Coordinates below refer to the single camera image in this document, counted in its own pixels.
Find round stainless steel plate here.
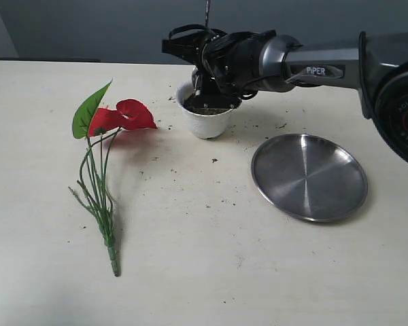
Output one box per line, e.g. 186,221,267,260
251,133,369,223

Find red artificial anthurium flower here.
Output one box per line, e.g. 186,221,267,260
69,82,157,277

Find dark soil in pot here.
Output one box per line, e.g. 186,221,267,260
183,95,239,115

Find stainless steel spork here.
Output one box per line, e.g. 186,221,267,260
204,0,211,27

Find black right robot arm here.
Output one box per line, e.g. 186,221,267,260
187,31,408,163

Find white plastic flower pot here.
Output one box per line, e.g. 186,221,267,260
175,81,235,139

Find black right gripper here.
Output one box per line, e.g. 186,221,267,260
190,32,265,109

